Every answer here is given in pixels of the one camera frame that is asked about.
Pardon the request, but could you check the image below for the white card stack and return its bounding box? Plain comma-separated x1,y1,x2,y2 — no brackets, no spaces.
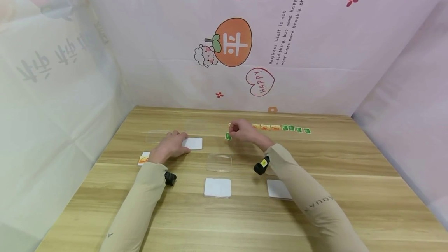
182,138,203,151

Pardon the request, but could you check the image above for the clear case with white cards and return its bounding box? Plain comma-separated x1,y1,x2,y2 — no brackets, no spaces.
203,177,232,199

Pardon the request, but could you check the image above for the person's right hand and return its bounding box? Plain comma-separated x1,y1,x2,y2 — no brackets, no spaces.
228,119,275,152

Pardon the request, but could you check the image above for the person's left forearm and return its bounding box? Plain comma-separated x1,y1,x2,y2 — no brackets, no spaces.
99,162,168,252

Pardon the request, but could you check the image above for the person's left hand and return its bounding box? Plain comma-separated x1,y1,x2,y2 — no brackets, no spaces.
149,130,192,165

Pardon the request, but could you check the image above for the clear plastic case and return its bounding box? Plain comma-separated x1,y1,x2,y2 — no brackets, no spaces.
206,154,233,173

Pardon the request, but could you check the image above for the person's right forearm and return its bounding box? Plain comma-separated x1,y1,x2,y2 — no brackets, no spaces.
264,143,370,252

